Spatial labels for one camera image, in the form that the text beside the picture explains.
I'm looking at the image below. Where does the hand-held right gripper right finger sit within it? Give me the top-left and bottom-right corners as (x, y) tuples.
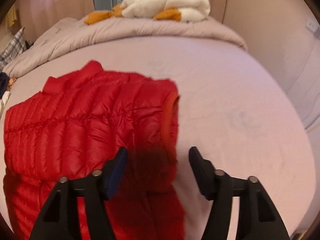
(189, 146), (290, 240)

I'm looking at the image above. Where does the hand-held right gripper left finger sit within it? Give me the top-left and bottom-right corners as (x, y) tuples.
(29, 147), (129, 240)

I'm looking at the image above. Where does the red puffer jacket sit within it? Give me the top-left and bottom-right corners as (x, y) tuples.
(3, 60), (187, 240)

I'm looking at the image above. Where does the white cloth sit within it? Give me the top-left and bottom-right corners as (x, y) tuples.
(0, 91), (11, 108)

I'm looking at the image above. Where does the grey quilt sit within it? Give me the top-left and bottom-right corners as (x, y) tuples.
(2, 17), (248, 78)

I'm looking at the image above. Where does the plaid pillow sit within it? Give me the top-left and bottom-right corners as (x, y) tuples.
(0, 27), (27, 67)

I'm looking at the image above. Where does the white goose plush toy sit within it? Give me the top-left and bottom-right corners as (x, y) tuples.
(83, 0), (211, 25)

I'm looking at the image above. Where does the yellow hanging tassel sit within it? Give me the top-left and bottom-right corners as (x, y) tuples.
(5, 6), (19, 29)

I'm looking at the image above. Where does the white wall socket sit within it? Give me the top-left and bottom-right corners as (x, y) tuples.
(306, 17), (320, 34)

